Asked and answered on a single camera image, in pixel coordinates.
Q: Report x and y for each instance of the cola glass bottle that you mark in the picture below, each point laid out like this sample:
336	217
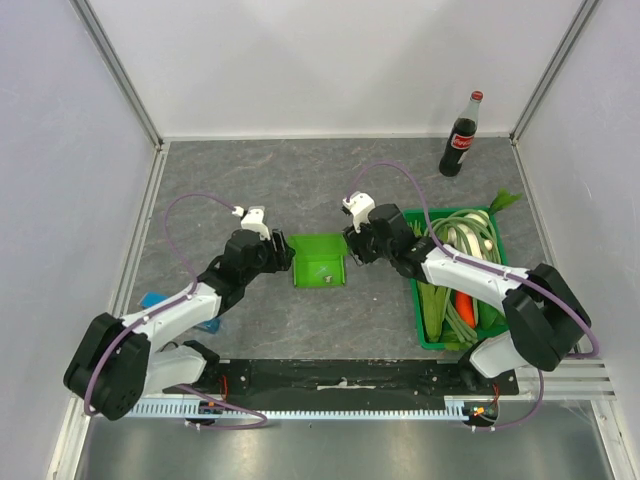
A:
461	136

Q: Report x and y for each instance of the green long beans bundle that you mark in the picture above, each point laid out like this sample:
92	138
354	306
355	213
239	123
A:
470	232

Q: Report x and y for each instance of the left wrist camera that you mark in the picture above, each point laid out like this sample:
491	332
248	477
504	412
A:
253	219

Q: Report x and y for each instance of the blue small box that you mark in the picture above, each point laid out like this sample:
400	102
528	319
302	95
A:
150	299

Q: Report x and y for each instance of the green plastic tray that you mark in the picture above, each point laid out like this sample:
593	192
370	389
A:
425	335

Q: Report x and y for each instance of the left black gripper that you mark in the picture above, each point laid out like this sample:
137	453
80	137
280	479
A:
280	260

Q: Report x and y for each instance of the grey cable duct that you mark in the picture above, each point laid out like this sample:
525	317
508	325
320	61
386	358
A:
191	408

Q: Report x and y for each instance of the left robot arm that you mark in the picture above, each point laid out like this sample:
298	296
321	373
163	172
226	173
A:
120	360

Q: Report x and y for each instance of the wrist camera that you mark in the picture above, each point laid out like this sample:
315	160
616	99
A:
358	205
253	219

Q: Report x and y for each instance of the orange carrot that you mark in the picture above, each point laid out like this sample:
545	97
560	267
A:
465	308

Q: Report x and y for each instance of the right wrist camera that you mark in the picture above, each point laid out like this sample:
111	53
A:
358	205

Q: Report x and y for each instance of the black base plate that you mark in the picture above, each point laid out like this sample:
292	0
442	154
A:
347	385

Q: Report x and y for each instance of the green paper box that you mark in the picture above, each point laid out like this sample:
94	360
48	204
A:
312	252

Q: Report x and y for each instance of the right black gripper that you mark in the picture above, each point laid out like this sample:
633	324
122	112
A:
358	245

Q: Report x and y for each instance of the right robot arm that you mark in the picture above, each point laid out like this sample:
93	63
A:
545	320

